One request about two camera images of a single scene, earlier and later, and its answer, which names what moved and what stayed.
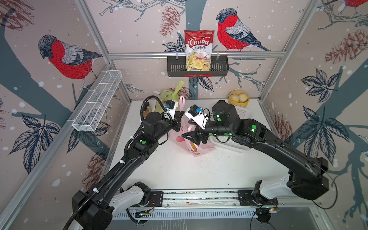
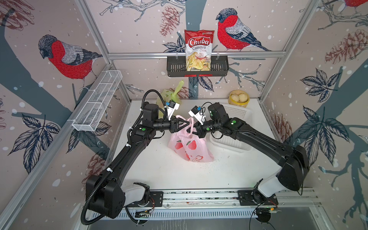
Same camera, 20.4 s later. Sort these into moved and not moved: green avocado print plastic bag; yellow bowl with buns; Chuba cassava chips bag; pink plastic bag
Moved: pink plastic bag
Not moved: green avocado print plastic bag; Chuba cassava chips bag; yellow bowl with buns
